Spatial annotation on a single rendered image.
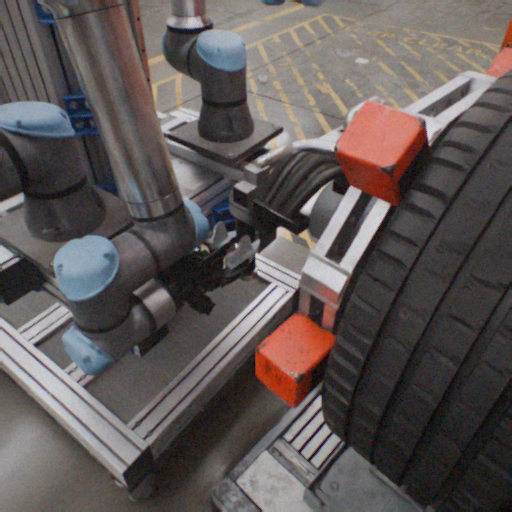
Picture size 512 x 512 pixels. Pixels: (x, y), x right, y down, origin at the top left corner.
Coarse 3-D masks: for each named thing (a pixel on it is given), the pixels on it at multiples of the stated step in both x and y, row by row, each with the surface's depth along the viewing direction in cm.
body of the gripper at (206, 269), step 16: (208, 240) 73; (192, 256) 69; (208, 256) 69; (224, 256) 73; (176, 272) 67; (192, 272) 71; (208, 272) 71; (176, 288) 68; (208, 288) 74; (176, 304) 68
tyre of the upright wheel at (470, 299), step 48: (480, 96) 51; (480, 144) 46; (432, 192) 47; (480, 192) 44; (384, 240) 48; (432, 240) 46; (480, 240) 44; (384, 288) 48; (432, 288) 45; (480, 288) 43; (336, 336) 53; (384, 336) 49; (432, 336) 46; (480, 336) 43; (336, 384) 55; (384, 384) 49; (432, 384) 46; (480, 384) 43; (336, 432) 63; (384, 432) 54; (432, 432) 48; (480, 432) 44; (432, 480) 50; (480, 480) 45
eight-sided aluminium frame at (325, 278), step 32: (448, 96) 63; (448, 128) 56; (352, 192) 57; (352, 224) 59; (384, 224) 56; (320, 256) 57; (352, 256) 55; (320, 288) 57; (352, 288) 57; (320, 320) 67; (320, 384) 69
